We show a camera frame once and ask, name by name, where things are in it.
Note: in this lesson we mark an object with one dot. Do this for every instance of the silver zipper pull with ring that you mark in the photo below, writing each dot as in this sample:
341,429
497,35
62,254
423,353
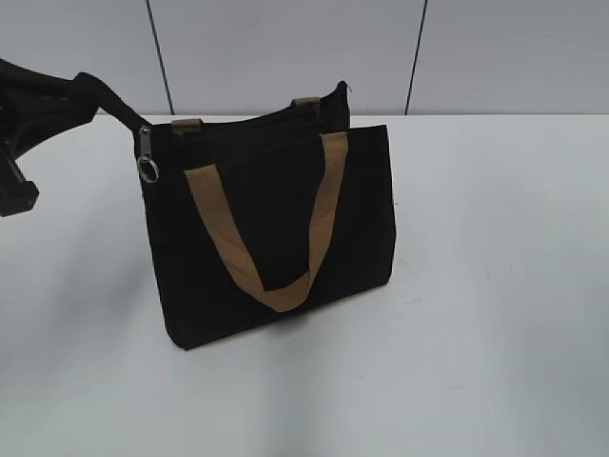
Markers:
147,168

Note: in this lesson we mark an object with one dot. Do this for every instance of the black bag with tan handles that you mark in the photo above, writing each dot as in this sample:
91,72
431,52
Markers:
254,221

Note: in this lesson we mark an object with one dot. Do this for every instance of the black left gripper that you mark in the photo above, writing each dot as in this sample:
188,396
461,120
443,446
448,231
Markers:
34,108

